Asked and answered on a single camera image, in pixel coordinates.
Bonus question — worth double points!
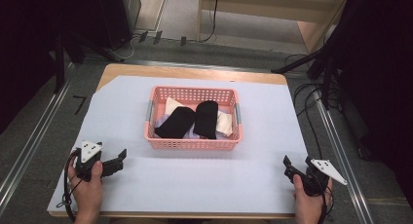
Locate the white sock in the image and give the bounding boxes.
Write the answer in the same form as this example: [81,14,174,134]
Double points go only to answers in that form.
[164,96,187,117]
[215,110,234,137]

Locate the pale table sheet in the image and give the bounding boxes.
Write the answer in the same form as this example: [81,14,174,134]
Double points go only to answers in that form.
[46,74,309,215]

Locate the black sock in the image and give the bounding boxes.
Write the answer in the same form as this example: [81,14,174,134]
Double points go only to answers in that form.
[154,106,197,140]
[193,99,219,140]

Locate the person's left hand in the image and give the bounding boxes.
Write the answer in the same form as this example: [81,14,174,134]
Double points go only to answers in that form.
[67,161,104,216]

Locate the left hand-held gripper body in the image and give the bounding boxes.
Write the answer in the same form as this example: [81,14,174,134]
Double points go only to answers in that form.
[74,139,104,183]

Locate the pink plastic basket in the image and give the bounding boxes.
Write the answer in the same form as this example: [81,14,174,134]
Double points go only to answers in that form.
[143,85,244,151]

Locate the black hanging cable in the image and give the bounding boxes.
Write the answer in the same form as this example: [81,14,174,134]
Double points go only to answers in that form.
[198,0,221,44]

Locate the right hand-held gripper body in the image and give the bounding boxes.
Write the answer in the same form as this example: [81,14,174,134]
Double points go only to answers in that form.
[303,156,348,198]

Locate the black tripod stand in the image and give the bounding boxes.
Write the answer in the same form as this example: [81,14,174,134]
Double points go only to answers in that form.
[271,20,347,111]
[52,28,126,95]

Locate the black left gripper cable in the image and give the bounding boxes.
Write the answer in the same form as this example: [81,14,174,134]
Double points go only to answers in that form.
[56,148,82,222]

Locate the dark cabinet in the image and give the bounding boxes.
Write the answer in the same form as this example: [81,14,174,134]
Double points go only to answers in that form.
[96,0,143,51]

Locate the white floor cable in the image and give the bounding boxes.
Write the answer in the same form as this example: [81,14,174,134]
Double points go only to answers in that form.
[107,33,144,61]

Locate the metal floor rail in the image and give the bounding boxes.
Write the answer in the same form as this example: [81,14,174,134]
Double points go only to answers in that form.
[0,61,75,216]
[81,57,322,76]
[315,90,375,224]

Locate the black floor cables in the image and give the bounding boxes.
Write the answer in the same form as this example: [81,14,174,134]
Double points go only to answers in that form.
[282,53,342,161]

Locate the lavender cloth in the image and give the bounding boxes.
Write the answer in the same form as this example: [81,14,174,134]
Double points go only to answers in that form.
[154,115,228,141]

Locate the dark curtain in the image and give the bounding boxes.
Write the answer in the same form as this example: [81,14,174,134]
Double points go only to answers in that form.
[0,0,71,135]
[335,0,413,212]

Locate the wooden shelf unit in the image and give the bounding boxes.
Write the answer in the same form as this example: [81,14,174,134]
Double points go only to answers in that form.
[196,0,351,56]

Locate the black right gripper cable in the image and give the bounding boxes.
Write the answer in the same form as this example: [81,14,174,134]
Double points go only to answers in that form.
[319,183,335,224]

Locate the person's right hand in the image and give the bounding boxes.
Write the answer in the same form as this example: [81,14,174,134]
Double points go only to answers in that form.
[292,173,334,217]

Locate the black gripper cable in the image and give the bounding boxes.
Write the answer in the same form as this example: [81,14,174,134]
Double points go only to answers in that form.
[319,183,335,224]
[56,148,82,222]

